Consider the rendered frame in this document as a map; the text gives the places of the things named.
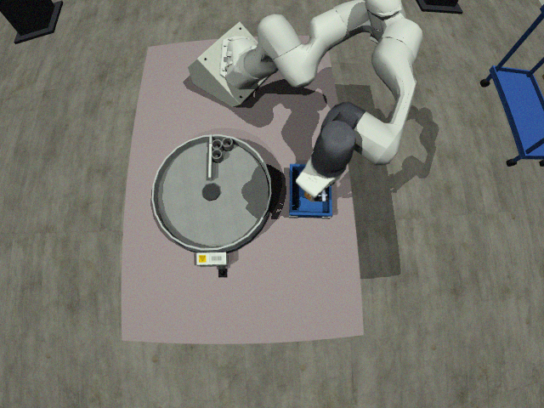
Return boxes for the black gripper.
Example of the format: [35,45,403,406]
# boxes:
[310,182,335,202]

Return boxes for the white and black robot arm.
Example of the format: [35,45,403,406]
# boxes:
[219,0,423,198]

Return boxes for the grey metal bushing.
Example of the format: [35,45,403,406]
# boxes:
[212,139,224,151]
[222,138,234,151]
[212,149,224,163]

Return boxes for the blue crate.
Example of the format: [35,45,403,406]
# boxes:
[289,164,332,219]

